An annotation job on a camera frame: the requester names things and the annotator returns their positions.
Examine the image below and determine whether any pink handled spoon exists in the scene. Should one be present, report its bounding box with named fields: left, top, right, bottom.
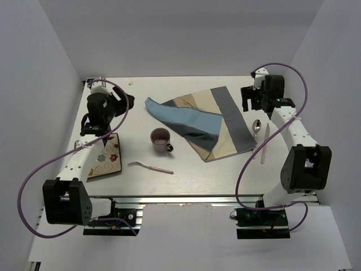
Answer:
left=252, top=119, right=262, bottom=153

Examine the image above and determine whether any pink handled knife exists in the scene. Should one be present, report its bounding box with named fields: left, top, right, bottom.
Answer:
left=260, top=123, right=270, bottom=164

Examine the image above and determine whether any striped cloth placemat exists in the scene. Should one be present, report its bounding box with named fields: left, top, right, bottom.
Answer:
left=145, top=86, right=257, bottom=162

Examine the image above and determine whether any purple ceramic mug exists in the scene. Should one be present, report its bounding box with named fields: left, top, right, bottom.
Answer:
left=150, top=128, right=174, bottom=154

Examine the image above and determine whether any square floral plate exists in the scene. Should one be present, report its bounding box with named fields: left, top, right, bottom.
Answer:
left=70, top=133, right=122, bottom=181

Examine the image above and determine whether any pink handled fork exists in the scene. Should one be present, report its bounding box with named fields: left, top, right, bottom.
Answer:
left=127, top=161, right=174, bottom=174

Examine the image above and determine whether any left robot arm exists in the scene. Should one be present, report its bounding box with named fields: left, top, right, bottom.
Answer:
left=42, top=87, right=135, bottom=225

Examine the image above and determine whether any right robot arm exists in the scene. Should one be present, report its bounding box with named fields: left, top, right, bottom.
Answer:
left=241, top=69, right=332, bottom=225

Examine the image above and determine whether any left blue table label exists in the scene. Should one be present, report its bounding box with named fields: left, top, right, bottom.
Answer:
left=86, top=77, right=102, bottom=83

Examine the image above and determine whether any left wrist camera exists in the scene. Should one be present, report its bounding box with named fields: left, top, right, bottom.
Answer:
left=88, top=81, right=112, bottom=95

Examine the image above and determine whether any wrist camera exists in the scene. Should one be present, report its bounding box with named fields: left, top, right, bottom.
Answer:
left=250, top=67, right=268, bottom=90
left=88, top=81, right=112, bottom=95

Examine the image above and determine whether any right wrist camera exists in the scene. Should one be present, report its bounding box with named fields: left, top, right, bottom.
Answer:
left=250, top=67, right=268, bottom=90

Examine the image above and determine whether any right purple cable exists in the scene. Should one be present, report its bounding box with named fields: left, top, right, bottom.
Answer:
left=234, top=62, right=309, bottom=233

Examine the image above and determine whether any purple cable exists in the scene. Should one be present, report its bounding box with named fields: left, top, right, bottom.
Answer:
left=17, top=79, right=140, bottom=238
left=234, top=62, right=309, bottom=233

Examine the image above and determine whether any aluminium table rail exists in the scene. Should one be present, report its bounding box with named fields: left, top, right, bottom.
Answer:
left=89, top=194, right=321, bottom=207

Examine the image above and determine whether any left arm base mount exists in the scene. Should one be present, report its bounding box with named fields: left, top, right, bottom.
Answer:
left=83, top=199, right=144, bottom=237

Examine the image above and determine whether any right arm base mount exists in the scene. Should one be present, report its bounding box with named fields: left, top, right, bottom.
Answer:
left=230, top=208, right=290, bottom=240

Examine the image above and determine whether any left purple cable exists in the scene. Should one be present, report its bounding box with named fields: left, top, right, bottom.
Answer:
left=17, top=79, right=140, bottom=238

